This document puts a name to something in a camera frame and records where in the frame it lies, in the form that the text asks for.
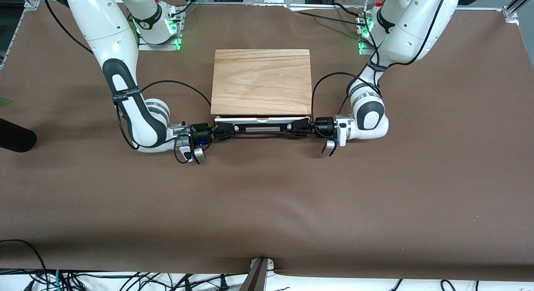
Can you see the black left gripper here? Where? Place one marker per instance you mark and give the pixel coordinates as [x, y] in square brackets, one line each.
[323, 126]

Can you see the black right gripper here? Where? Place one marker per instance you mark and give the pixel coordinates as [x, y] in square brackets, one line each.
[200, 131]

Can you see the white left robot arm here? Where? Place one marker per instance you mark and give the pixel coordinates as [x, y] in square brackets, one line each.
[413, 36]

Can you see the wooden drawer cabinet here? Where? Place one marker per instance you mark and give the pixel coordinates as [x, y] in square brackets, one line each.
[260, 80]

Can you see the brown table cover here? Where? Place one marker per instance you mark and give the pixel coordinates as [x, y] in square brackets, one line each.
[267, 199]

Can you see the black cylinder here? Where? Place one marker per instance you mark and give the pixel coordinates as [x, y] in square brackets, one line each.
[14, 136]

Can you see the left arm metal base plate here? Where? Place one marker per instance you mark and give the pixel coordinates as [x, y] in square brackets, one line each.
[362, 52]

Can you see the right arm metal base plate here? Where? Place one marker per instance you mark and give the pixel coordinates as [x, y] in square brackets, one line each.
[144, 47]

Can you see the aluminium table frame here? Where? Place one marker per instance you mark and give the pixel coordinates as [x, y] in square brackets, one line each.
[317, 7]

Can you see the metal table clamp bracket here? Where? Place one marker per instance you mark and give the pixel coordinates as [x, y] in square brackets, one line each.
[258, 278]

